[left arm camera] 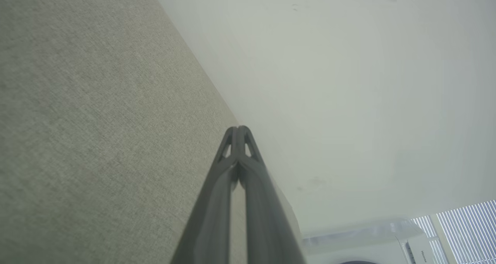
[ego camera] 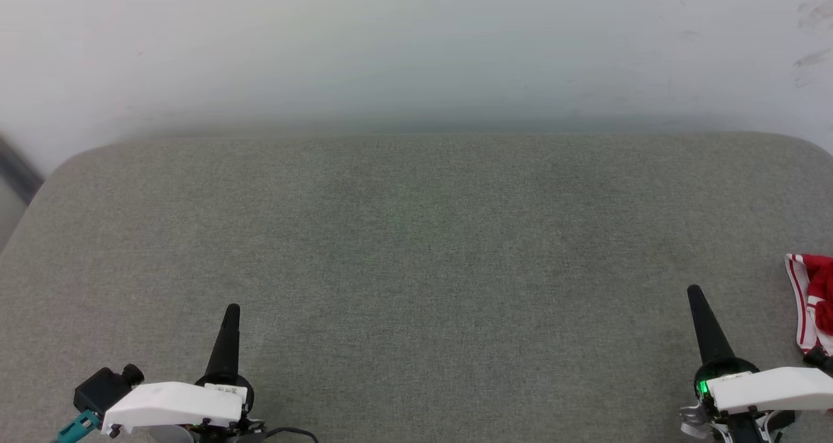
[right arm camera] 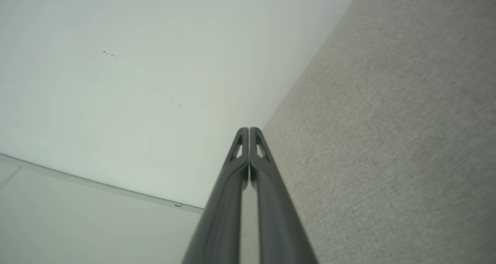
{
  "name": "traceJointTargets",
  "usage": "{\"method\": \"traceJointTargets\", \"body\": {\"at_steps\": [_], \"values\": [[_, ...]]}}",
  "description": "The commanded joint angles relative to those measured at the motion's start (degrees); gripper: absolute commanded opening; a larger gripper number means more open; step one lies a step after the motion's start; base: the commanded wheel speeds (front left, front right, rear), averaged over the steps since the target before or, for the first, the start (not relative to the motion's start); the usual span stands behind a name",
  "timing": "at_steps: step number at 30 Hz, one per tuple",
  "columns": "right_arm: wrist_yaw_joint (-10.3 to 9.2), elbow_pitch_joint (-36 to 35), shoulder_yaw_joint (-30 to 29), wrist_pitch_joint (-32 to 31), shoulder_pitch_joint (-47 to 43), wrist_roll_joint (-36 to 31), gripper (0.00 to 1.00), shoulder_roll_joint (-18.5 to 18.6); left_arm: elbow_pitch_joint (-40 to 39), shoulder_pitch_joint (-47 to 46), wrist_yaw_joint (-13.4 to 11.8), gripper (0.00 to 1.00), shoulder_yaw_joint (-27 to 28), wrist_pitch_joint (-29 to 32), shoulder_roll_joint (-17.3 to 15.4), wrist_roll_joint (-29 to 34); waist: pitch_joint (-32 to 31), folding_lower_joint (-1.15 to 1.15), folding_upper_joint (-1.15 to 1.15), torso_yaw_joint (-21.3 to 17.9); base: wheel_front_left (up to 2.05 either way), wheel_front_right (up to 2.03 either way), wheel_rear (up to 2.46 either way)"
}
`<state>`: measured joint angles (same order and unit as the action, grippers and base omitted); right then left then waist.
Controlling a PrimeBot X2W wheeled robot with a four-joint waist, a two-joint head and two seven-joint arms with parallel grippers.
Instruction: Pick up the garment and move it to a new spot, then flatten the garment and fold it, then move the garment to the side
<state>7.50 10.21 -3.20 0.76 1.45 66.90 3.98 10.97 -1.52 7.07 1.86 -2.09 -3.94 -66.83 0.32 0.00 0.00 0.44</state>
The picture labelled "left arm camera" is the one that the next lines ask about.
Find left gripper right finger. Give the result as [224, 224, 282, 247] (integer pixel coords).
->
[237, 125, 307, 264]

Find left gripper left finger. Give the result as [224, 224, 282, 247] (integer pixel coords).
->
[170, 126, 239, 264]

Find white washing machine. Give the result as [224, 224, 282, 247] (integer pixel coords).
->
[301, 217, 440, 264]

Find grey fabric sofa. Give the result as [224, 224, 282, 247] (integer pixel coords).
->
[0, 0, 301, 264]

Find white window blinds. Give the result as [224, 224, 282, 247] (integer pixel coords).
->
[410, 199, 496, 264]

